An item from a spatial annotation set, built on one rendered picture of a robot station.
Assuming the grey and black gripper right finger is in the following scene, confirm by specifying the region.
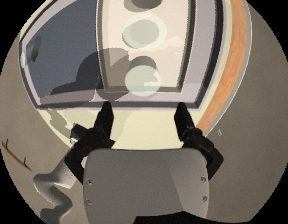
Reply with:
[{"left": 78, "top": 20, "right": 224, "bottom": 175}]
[{"left": 174, "top": 102, "right": 224, "bottom": 180}]

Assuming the clear glass jar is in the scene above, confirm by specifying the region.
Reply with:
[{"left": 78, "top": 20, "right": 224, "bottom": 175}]
[
  {"left": 125, "top": 55, "right": 161, "bottom": 96},
  {"left": 21, "top": 44, "right": 38, "bottom": 68},
  {"left": 123, "top": 14, "right": 167, "bottom": 50},
  {"left": 131, "top": 0, "right": 163, "bottom": 9}
]

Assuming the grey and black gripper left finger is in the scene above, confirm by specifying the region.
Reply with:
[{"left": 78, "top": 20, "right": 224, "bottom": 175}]
[{"left": 64, "top": 101, "right": 114, "bottom": 185}]

